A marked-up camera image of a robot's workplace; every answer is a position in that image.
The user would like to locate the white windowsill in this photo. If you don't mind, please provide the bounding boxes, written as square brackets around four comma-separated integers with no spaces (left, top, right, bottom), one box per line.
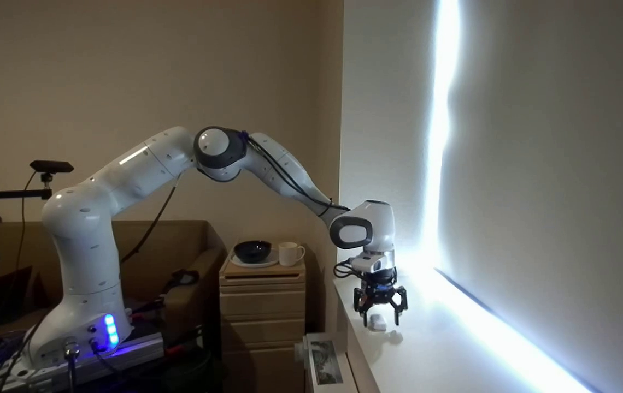
[331,276,580,393]

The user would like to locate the white wall heater unit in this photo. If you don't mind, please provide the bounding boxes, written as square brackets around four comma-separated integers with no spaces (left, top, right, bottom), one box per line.
[294,331,361,393]

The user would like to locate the brown leather armchair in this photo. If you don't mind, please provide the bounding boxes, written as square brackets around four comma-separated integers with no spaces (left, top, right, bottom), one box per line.
[0,219,228,347]

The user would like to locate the dark blue ceramic bowl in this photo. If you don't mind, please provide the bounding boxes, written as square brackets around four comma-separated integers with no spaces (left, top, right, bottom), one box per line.
[233,241,274,266]

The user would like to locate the white window blind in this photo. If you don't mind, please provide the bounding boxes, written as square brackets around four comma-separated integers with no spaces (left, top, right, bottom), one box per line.
[426,0,623,393]

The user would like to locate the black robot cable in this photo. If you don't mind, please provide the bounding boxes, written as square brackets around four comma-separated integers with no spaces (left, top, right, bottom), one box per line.
[119,132,355,266]

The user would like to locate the aluminium mounting rail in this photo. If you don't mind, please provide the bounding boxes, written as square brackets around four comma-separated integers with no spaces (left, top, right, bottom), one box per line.
[0,330,166,393]

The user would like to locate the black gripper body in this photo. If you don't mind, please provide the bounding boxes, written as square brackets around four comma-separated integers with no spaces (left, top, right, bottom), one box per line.
[353,264,403,302]

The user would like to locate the light wooden nightstand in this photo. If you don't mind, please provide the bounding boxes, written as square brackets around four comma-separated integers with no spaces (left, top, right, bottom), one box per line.
[215,247,308,393]

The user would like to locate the white ceramic mug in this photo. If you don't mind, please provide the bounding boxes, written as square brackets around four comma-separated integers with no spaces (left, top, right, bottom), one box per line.
[274,241,308,268]

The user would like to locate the white round plate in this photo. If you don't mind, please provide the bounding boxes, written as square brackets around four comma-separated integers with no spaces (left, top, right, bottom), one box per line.
[228,249,281,268]

